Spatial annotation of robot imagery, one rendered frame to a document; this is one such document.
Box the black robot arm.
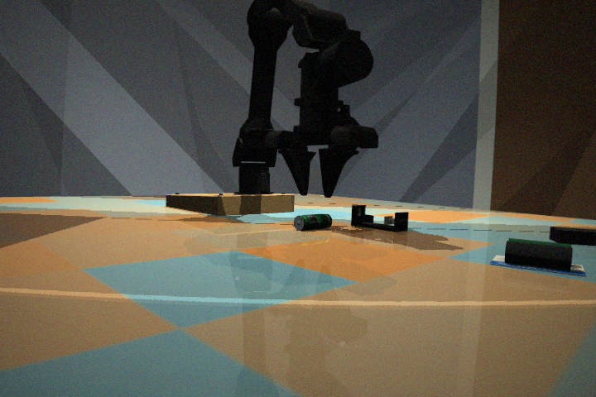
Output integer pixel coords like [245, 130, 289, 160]
[232, 0, 373, 194]

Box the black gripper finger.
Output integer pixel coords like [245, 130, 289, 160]
[278, 150, 316, 196]
[319, 148, 359, 198]

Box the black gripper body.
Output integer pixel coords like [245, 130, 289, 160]
[265, 89, 378, 151]

